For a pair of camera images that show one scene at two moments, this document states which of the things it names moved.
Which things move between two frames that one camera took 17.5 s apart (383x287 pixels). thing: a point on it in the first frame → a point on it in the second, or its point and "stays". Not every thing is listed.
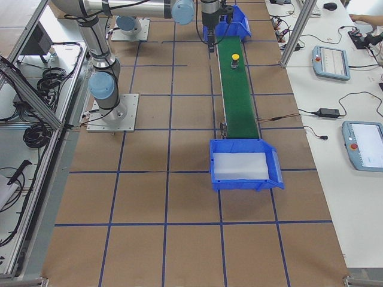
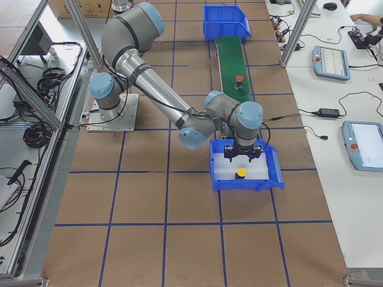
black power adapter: (328, 113) stays
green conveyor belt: (239, 106) stays
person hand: (366, 18) stays
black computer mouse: (330, 6) stays
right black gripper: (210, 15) → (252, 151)
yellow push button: (235, 61) → (240, 173)
